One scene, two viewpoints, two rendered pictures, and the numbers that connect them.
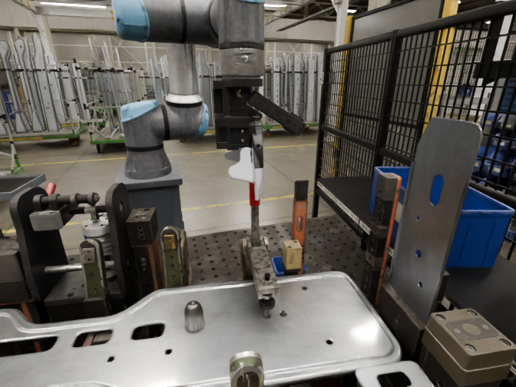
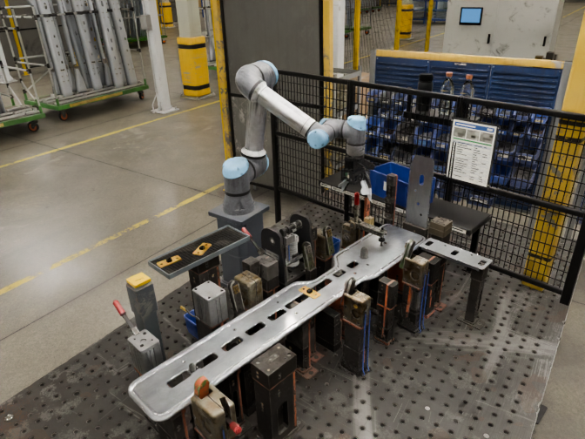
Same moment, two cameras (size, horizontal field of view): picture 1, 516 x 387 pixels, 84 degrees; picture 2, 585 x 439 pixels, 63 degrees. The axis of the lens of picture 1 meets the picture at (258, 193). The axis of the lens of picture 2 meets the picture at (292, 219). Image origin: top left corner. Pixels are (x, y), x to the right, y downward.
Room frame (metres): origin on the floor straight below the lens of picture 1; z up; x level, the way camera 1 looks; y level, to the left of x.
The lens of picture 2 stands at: (-0.82, 1.35, 2.06)
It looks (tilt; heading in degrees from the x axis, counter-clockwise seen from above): 27 degrees down; 324
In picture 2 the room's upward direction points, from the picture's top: 2 degrees counter-clockwise
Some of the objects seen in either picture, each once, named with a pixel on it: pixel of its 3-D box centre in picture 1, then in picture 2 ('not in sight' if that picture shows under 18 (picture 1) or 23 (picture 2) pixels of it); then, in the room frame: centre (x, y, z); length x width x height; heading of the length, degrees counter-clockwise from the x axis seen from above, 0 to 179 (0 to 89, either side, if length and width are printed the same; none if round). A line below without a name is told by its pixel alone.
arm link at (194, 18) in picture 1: (211, 23); (332, 129); (0.62, 0.09, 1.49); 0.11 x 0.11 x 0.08; 26
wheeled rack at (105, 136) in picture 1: (116, 104); not in sight; (6.75, 3.17, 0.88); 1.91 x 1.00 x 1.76; 19
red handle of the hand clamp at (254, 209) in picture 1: (254, 215); (356, 208); (0.54, 0.01, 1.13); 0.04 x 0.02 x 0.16; 99
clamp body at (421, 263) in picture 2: not in sight; (413, 294); (0.19, 0.01, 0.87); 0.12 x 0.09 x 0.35; 9
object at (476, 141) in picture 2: not in sight; (470, 152); (0.39, -0.58, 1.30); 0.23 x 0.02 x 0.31; 9
